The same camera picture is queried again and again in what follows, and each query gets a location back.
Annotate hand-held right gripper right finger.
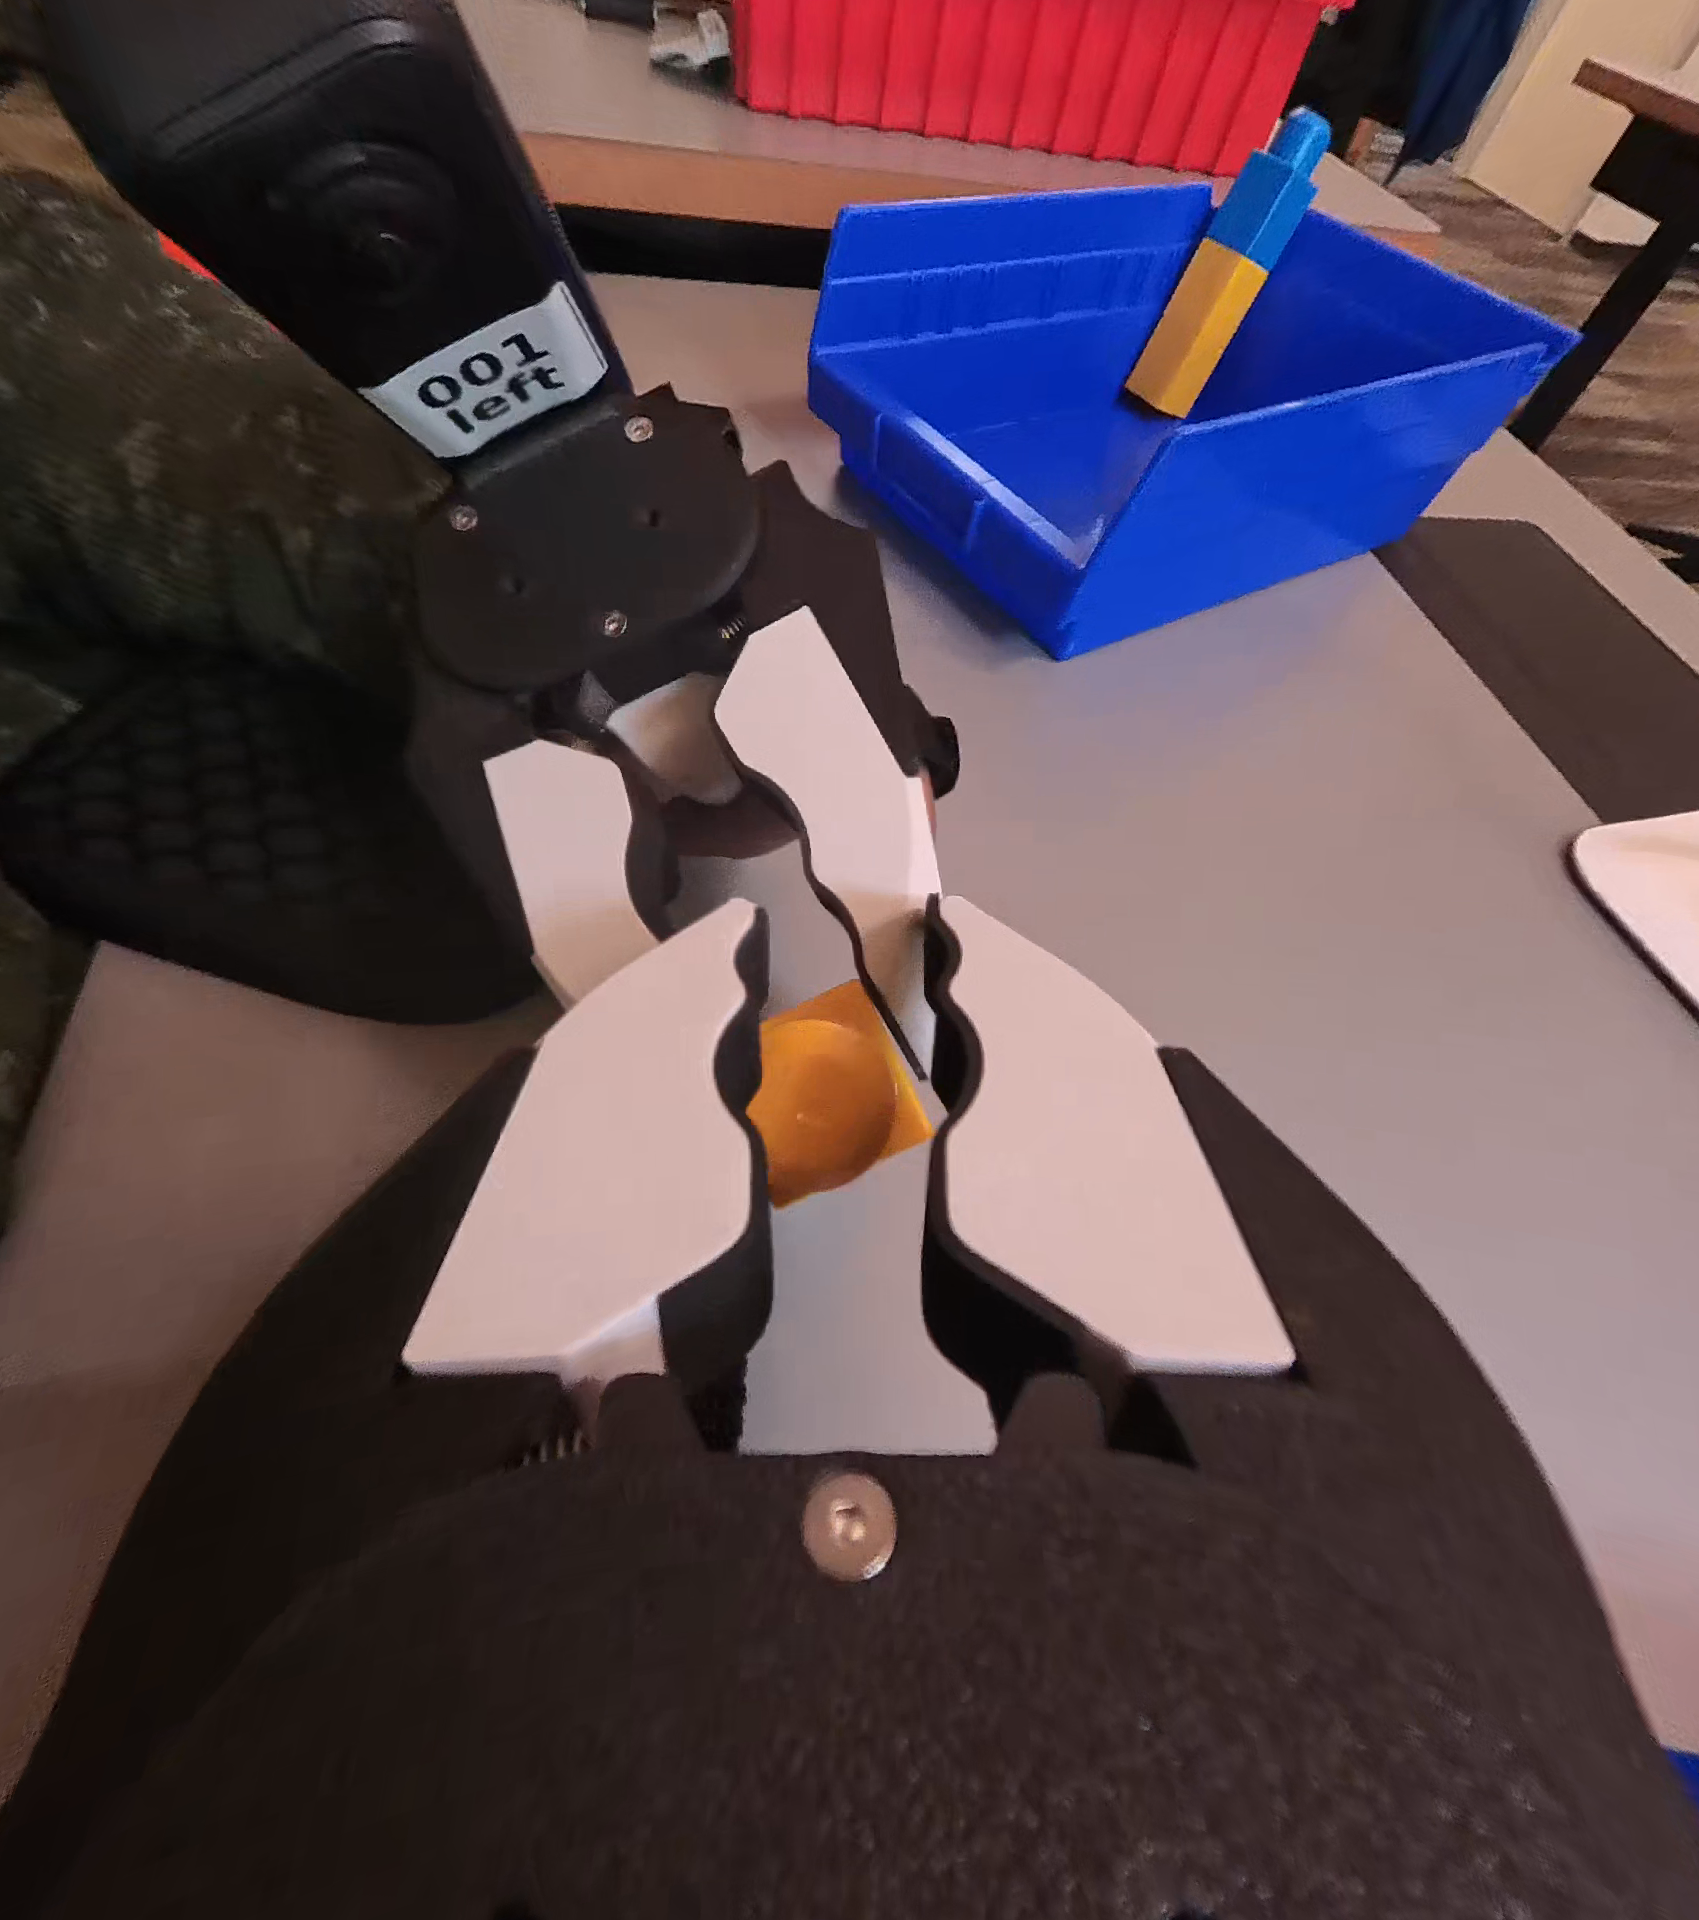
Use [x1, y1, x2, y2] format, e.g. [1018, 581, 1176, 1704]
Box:
[919, 896, 1300, 1390]

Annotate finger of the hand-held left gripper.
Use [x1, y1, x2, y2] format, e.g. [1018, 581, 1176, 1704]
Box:
[711, 607, 949, 1087]
[484, 723, 733, 1008]

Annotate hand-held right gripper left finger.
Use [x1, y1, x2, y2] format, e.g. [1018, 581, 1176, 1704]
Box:
[401, 900, 775, 1382]

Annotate yellow mega block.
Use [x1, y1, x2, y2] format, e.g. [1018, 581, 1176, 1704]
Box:
[1122, 314, 1228, 416]
[741, 982, 936, 1212]
[1164, 240, 1263, 346]

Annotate blue mega block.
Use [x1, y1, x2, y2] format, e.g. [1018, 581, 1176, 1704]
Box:
[1211, 109, 1332, 261]

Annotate person's left forearm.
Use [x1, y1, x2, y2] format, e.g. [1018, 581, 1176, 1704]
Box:
[0, 91, 451, 691]

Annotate scattered small metal parts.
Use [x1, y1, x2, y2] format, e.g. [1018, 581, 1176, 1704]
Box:
[643, 0, 738, 75]

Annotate red plastic bin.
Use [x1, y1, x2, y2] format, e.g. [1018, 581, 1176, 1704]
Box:
[728, 0, 1351, 177]

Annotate blue hanging jacket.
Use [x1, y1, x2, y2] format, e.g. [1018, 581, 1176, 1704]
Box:
[1407, 0, 1532, 167]

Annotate dark wooden desk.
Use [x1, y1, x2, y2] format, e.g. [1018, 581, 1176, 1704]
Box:
[1510, 60, 1699, 454]

